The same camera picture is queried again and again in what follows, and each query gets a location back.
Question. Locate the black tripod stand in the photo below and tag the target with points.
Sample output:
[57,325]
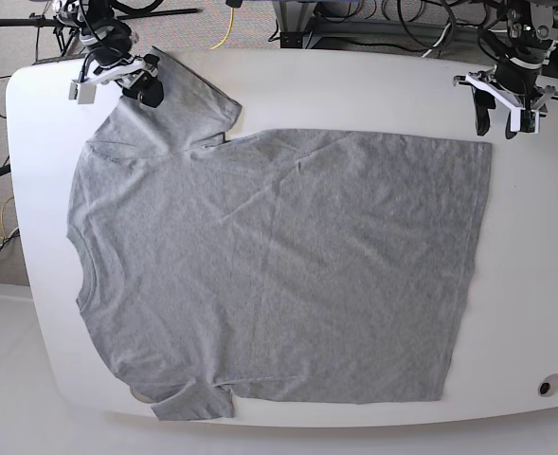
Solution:
[23,21]

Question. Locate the grey T-shirt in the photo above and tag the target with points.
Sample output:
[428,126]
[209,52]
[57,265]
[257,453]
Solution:
[292,265]

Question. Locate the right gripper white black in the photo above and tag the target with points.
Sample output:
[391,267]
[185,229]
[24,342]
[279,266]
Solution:
[109,59]

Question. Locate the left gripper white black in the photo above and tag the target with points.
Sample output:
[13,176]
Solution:
[513,87]

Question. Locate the round table grommet hole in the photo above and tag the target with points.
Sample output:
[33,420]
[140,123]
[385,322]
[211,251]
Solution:
[549,386]

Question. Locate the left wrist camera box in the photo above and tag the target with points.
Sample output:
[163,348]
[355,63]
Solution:
[529,122]

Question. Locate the tan round table grommet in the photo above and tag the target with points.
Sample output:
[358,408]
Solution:
[140,397]

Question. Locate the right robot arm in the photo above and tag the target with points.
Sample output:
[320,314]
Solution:
[108,44]

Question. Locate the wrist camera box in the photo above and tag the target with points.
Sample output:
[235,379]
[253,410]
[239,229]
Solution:
[82,92]
[529,122]

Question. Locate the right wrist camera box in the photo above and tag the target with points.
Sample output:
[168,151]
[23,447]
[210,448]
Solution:
[82,92]

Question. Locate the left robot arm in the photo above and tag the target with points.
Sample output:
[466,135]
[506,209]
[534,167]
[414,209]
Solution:
[531,35]

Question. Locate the aluminium frame stand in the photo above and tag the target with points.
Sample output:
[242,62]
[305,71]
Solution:
[426,29]

